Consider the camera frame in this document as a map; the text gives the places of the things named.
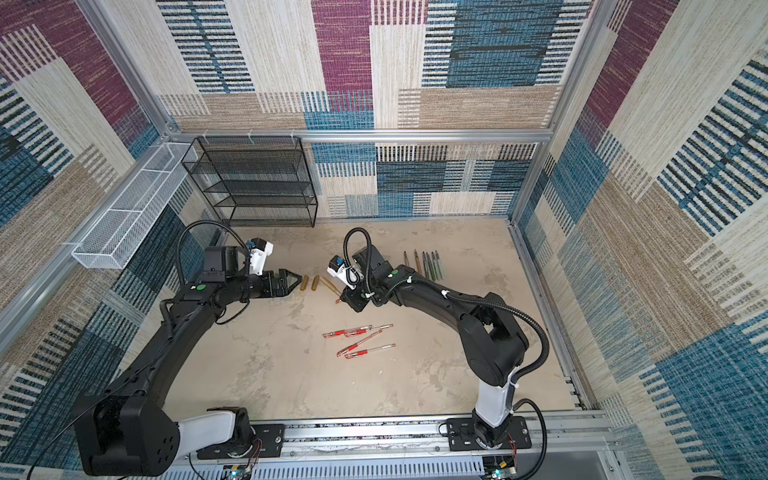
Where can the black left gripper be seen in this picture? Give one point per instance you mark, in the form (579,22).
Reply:
(282,290)

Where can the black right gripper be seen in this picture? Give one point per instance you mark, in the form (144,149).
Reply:
(349,296)

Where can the dark green pen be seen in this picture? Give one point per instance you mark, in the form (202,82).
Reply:
(432,269)
(427,266)

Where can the light green marker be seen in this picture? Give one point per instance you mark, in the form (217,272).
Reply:
(437,265)

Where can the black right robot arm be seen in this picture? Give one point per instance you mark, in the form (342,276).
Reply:
(501,343)

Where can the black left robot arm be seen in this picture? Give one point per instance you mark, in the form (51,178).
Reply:
(125,431)

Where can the red gel pen left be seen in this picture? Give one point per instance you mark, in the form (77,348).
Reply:
(336,333)

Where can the red gel pen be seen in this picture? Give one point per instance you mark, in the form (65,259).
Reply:
(365,330)
(360,353)
(336,333)

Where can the red gel pen right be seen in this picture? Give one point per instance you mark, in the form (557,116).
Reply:
(365,330)

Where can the red gel pen bottom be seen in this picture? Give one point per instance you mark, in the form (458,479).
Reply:
(360,353)

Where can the red gel pen diagonal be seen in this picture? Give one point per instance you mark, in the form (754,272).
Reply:
(355,345)

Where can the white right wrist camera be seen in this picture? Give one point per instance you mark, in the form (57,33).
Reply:
(340,269)

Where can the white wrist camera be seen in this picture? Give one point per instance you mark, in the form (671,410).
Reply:
(258,252)
(340,269)

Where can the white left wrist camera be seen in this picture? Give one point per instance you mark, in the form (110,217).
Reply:
(258,252)

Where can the black wire mesh shelf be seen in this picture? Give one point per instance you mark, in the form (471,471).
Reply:
(254,181)

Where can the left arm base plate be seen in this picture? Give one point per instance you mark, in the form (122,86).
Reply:
(261,440)

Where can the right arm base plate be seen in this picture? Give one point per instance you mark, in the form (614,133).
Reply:
(468,434)

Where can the white wire mesh basket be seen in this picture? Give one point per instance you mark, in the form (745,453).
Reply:
(119,232)

